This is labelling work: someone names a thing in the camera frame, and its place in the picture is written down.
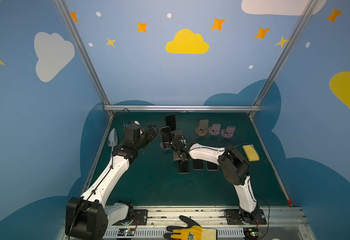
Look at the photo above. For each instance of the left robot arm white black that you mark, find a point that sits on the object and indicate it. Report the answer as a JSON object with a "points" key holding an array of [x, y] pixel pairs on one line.
{"points": [[88, 217]]}

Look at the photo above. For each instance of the grey stand of pink phone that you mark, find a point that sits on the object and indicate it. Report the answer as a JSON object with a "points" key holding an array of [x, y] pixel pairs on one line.
{"points": [[178, 134]]}

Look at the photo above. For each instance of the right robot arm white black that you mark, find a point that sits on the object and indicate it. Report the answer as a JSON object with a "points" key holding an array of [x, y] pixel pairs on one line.
{"points": [[234, 166]]}

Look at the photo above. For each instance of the grey garden trowel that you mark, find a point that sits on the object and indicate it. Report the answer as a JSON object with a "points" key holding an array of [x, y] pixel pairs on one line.
{"points": [[112, 140]]}

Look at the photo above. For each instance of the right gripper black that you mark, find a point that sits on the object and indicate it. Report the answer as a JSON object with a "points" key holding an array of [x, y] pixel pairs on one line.
{"points": [[174, 141]]}

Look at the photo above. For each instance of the silver phone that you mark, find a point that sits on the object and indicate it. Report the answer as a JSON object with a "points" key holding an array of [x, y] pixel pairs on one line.
{"points": [[166, 137]]}

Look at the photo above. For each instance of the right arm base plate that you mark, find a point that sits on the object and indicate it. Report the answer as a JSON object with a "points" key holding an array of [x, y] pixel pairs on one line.
{"points": [[231, 216]]}

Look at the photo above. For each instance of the yellow black work glove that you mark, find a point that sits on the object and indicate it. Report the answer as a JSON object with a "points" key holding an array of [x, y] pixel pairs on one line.
{"points": [[193, 231]]}

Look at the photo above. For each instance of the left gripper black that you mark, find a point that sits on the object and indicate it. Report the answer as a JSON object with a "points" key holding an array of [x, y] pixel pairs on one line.
{"points": [[150, 133]]}

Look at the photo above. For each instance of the aluminium frame rear bar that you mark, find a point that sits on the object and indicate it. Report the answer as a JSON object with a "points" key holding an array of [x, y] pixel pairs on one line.
{"points": [[183, 108]]}

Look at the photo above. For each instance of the round wooden phone stand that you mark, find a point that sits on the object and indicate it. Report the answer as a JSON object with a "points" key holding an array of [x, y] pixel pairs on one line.
{"points": [[202, 128]]}

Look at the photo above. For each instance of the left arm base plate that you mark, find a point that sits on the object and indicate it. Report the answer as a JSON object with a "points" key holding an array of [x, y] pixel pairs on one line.
{"points": [[138, 216]]}

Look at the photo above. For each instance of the aluminium frame post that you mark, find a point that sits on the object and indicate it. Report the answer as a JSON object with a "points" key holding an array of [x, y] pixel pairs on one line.
{"points": [[71, 26], [286, 51]]}

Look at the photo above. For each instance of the pink phone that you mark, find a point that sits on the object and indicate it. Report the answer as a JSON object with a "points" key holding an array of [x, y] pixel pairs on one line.
{"points": [[183, 167]]}

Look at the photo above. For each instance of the yellow sponge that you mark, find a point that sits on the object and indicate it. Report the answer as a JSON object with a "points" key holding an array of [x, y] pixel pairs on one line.
{"points": [[251, 153]]}

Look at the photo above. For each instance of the green circuit board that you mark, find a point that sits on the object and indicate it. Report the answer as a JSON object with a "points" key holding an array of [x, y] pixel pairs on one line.
{"points": [[126, 232], [251, 234]]}

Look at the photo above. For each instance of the aluminium frame left post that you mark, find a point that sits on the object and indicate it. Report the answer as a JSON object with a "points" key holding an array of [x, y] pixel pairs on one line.
{"points": [[71, 26]]}

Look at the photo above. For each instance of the right green circuit board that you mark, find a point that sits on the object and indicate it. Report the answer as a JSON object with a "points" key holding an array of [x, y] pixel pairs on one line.
{"points": [[251, 234]]}

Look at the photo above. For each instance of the left green circuit board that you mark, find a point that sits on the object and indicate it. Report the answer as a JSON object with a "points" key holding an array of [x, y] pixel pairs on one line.
{"points": [[126, 232]]}

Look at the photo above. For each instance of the aluminium frame right post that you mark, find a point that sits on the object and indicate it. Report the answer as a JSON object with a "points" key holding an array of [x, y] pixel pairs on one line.
{"points": [[286, 51]]}

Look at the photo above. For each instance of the black phone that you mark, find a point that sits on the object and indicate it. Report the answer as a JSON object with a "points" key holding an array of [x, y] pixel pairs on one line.
{"points": [[171, 122], [198, 165]]}

